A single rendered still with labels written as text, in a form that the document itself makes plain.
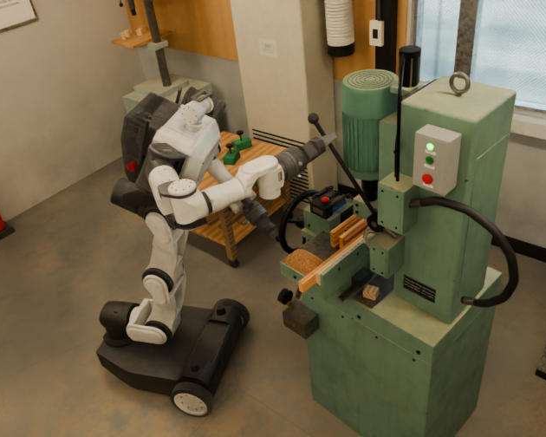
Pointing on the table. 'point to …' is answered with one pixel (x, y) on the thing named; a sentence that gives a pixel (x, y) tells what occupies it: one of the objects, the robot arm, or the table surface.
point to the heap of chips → (303, 261)
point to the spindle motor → (365, 119)
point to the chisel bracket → (363, 207)
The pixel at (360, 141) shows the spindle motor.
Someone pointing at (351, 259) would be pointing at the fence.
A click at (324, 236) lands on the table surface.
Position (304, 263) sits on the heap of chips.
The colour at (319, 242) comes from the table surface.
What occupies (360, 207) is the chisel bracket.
